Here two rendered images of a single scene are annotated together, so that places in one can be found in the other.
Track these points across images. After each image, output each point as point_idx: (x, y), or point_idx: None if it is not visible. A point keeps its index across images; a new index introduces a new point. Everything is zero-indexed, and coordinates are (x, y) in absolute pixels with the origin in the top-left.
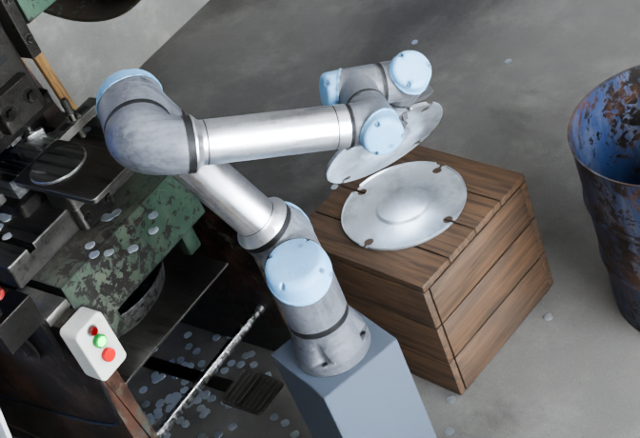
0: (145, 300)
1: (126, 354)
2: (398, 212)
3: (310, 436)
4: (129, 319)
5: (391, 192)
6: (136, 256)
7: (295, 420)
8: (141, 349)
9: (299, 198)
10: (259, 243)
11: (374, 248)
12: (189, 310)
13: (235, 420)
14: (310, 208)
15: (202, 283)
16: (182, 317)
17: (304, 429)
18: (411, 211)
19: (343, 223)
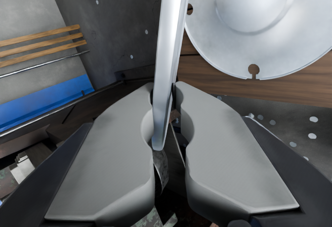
0: (161, 171)
1: (179, 176)
2: (256, 13)
3: (283, 121)
4: (165, 179)
5: None
6: None
7: (265, 113)
8: (182, 174)
9: None
10: None
11: (270, 78)
12: (179, 146)
13: None
14: None
15: (168, 127)
16: (180, 151)
17: (275, 118)
18: None
19: (207, 57)
